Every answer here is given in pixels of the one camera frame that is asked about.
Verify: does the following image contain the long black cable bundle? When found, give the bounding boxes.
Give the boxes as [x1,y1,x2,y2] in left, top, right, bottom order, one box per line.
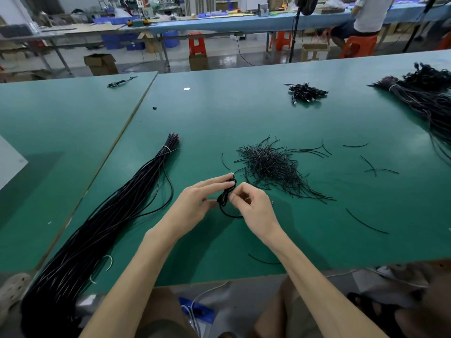
[20,133,180,338]

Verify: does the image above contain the large white box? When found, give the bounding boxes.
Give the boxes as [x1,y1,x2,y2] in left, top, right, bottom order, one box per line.
[0,133,29,191]

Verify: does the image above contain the blue plastic item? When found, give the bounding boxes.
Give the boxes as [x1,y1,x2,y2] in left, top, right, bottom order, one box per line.
[178,297,216,324]

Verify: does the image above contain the large heap of black cables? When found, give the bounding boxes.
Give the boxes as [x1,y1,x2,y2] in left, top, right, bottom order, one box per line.
[368,62,451,166]

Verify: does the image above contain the black sandal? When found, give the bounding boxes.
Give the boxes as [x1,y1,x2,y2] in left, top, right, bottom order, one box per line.
[347,292,396,328]

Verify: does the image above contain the white wire loop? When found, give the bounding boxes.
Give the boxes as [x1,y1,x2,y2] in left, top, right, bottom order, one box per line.
[89,254,114,284]

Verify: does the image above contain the person's right forearm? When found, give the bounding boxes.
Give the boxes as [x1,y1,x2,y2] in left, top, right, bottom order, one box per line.
[264,232,389,338]

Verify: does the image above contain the small pile of knotted cables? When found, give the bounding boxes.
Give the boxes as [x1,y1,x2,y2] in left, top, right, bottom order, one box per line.
[284,82,329,106]

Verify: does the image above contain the person's right leg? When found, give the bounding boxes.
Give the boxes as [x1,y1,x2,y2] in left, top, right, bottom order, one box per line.
[395,267,451,338]

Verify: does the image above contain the open cardboard box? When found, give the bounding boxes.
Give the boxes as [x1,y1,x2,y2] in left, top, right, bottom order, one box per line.
[84,53,119,77]

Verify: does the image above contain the black tripod stand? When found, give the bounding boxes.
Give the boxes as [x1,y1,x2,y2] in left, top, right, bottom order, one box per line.
[402,0,438,54]

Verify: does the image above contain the small cable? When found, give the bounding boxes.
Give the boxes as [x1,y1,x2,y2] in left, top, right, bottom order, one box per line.
[107,75,139,89]

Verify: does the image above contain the orange plastic stool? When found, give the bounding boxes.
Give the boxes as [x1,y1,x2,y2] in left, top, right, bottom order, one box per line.
[275,31,291,52]
[342,35,379,59]

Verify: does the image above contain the person's left hand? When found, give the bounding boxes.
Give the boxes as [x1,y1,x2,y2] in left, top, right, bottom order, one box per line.
[156,172,235,240]

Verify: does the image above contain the red plastic stool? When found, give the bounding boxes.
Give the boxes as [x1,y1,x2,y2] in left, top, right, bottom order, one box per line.
[187,33,207,57]

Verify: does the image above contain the black fan on stand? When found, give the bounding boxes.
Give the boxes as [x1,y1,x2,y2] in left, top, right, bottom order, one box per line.
[289,0,319,64]

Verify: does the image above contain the person's left forearm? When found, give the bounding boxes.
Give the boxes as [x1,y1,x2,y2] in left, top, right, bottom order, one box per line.
[79,225,184,338]

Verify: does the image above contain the long blue workbench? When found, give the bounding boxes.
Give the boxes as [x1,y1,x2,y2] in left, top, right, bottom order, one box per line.
[116,0,451,36]

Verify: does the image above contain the pile of black wire ties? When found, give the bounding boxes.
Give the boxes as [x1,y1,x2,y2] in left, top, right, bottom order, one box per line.
[234,137,337,203]

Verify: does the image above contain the person's right hand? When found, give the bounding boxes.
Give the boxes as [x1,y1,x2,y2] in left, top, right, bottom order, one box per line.
[227,181,286,249]

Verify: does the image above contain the small cardboard box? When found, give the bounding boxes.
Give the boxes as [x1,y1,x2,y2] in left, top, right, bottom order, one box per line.
[189,54,210,72]

